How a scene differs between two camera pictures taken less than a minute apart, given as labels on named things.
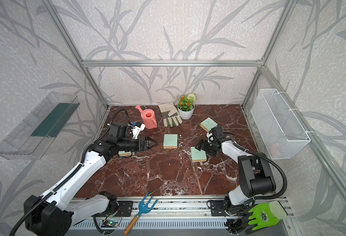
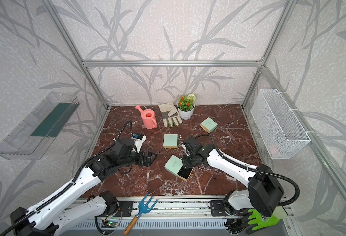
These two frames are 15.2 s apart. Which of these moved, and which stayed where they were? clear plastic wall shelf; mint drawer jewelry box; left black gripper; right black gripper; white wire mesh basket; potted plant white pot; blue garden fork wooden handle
Moved: left black gripper; mint drawer jewelry box; right black gripper
Stayed: white wire mesh basket; clear plastic wall shelf; blue garden fork wooden handle; potted plant white pot
